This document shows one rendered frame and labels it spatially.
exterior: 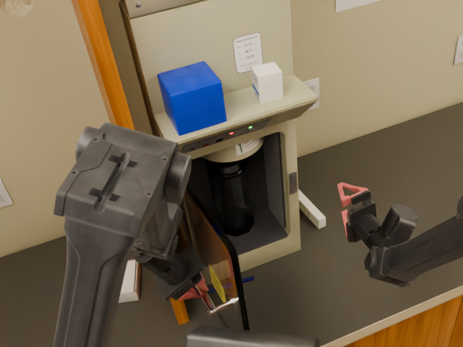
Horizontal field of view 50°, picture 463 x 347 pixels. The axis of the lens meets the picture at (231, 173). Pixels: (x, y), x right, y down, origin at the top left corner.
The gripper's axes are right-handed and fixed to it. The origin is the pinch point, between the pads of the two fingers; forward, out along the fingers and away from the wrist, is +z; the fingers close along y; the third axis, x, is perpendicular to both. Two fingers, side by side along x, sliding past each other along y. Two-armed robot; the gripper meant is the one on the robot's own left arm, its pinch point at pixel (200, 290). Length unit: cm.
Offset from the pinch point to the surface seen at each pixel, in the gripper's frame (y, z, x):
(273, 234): -18.4, 28.9, -21.9
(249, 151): -27.2, -1.4, -22.0
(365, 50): -81, 31, -58
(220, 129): -24.5, -21.9, -9.6
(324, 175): -44, 49, -43
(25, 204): 35, -2, -68
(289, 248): -19.3, 35.0, -19.3
